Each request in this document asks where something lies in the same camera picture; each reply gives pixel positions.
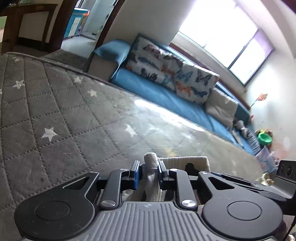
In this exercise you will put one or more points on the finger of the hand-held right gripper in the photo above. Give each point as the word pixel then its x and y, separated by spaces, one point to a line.
pixel 249 186

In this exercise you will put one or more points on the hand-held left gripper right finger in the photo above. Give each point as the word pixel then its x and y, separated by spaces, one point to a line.
pixel 161 177

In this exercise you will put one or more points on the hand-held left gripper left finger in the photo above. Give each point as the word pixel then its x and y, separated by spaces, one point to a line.
pixel 137 177

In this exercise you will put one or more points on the white towel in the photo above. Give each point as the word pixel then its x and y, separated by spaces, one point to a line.
pixel 151 162

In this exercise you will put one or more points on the yellow patterned folded cloth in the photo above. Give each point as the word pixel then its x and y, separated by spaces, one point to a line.
pixel 266 179

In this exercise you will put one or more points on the blue picture book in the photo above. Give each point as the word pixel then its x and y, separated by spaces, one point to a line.
pixel 266 160

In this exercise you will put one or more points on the green plastic bowl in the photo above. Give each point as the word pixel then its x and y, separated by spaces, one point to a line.
pixel 264 139

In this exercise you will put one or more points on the striped cloth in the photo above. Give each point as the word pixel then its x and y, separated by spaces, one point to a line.
pixel 253 141

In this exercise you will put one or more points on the grey plush toy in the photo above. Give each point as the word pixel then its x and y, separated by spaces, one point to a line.
pixel 240 127

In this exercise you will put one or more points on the colourful pinwheel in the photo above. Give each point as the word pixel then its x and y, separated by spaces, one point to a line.
pixel 262 96

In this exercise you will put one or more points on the blue sofa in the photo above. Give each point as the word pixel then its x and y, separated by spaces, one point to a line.
pixel 161 95

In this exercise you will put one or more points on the beige cushion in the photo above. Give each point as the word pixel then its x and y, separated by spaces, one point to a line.
pixel 222 106

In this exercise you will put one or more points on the grey quilted star table cover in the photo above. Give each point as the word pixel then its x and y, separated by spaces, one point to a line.
pixel 57 111

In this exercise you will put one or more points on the butterfly print cushion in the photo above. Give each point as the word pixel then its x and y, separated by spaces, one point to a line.
pixel 161 62

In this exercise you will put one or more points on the purple window blind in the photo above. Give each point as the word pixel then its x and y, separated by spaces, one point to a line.
pixel 263 41

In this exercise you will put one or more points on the window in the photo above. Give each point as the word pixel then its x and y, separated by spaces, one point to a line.
pixel 219 27

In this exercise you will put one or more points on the blue and white cabinet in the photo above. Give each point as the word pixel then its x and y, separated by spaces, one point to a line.
pixel 72 23

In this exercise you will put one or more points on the dark wooden console table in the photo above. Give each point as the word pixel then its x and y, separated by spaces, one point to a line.
pixel 30 8

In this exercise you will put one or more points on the dark wooden door frame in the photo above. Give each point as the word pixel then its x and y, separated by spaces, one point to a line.
pixel 64 23

